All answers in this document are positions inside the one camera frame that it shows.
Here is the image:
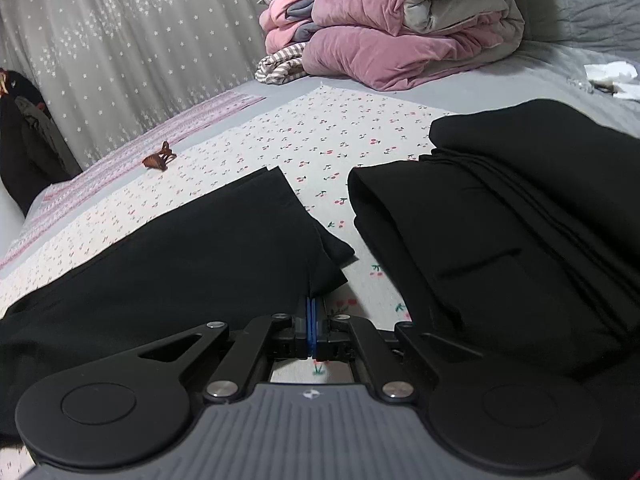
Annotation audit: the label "grey hanging coat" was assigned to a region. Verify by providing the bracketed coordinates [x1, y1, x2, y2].
[15, 95, 61, 161]

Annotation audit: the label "pink folded clothes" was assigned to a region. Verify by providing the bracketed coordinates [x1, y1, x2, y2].
[257, 0, 321, 56]

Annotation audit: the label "black hanging coat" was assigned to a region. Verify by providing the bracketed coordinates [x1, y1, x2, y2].
[0, 67, 83, 217]

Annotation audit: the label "white crumpled tissue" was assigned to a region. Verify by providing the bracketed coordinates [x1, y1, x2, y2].
[584, 60, 640, 100]

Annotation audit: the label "brown hair claw clip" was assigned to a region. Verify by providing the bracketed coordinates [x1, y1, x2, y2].
[142, 141, 177, 170]

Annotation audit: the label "cherry print bed sheet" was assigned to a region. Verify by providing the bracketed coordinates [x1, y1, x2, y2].
[0, 85, 453, 468]

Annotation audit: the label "grey quilted blanket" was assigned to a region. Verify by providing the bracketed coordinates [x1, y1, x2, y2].
[500, 0, 640, 53]

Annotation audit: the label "folded black pants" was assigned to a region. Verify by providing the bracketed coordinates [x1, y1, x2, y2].
[429, 99, 640, 311]
[347, 154, 640, 391]

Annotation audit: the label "grey star curtain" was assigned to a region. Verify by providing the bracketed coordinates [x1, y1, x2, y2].
[0, 0, 283, 171]

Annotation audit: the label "pink folded quilt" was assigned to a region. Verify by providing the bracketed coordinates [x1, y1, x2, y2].
[300, 0, 526, 92]

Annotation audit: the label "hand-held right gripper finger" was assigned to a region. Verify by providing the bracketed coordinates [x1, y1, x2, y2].
[311, 296, 482, 406]
[137, 296, 312, 406]

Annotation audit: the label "black pants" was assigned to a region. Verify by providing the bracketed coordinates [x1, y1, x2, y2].
[0, 166, 356, 441]
[347, 154, 640, 391]
[429, 99, 640, 311]

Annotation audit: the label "pink striped bed sheet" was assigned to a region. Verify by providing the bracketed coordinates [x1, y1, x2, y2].
[0, 94, 266, 268]

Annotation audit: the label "striped cloth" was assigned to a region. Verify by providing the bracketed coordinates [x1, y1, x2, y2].
[255, 42, 311, 86]

